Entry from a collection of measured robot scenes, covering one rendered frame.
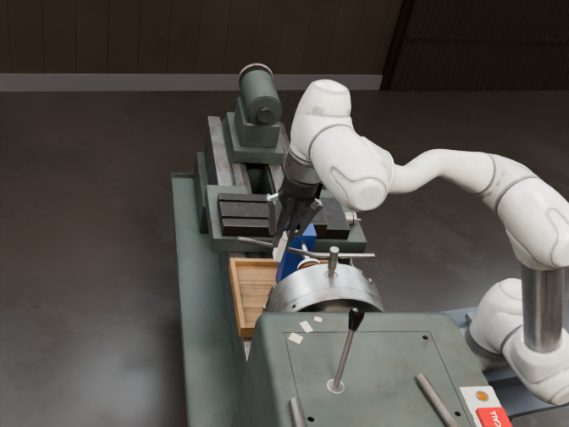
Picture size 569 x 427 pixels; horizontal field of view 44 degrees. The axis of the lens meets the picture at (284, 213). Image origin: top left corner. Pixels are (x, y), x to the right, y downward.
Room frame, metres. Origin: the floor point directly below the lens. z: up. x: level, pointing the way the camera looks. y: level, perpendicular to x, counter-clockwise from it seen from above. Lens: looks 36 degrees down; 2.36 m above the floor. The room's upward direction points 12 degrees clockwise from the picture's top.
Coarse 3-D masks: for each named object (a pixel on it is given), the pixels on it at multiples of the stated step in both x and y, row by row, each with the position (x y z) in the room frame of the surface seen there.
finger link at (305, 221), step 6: (318, 204) 1.25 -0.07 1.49; (312, 210) 1.24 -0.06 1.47; (318, 210) 1.24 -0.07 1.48; (306, 216) 1.25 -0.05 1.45; (312, 216) 1.24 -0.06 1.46; (300, 222) 1.25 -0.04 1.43; (306, 222) 1.24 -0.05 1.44; (300, 228) 1.24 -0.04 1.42; (306, 228) 1.24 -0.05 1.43; (300, 234) 1.23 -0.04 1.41
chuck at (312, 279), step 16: (304, 272) 1.33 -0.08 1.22; (320, 272) 1.33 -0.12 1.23; (336, 272) 1.33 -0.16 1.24; (352, 272) 1.36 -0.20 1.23; (288, 288) 1.29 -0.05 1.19; (304, 288) 1.28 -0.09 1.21; (320, 288) 1.27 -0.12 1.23; (352, 288) 1.29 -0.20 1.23; (368, 288) 1.33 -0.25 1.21; (272, 304) 1.28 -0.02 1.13; (288, 304) 1.25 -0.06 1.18
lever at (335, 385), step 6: (348, 336) 1.01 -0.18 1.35; (348, 342) 1.00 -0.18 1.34; (348, 348) 1.00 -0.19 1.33; (342, 354) 0.99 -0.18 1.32; (342, 360) 0.98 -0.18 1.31; (342, 366) 0.98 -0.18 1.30; (342, 372) 0.97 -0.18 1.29; (336, 378) 0.97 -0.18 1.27; (330, 384) 0.96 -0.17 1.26; (336, 384) 0.96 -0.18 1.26; (342, 384) 0.97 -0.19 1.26; (330, 390) 0.95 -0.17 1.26; (336, 390) 0.95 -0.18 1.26; (342, 390) 0.95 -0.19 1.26
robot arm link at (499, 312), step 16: (496, 288) 1.64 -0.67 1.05; (512, 288) 1.63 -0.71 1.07; (480, 304) 1.65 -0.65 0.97; (496, 304) 1.60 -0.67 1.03; (512, 304) 1.58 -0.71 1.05; (480, 320) 1.61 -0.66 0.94; (496, 320) 1.57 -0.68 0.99; (512, 320) 1.55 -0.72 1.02; (480, 336) 1.59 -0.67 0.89; (496, 336) 1.54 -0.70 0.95; (496, 352) 1.57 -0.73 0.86
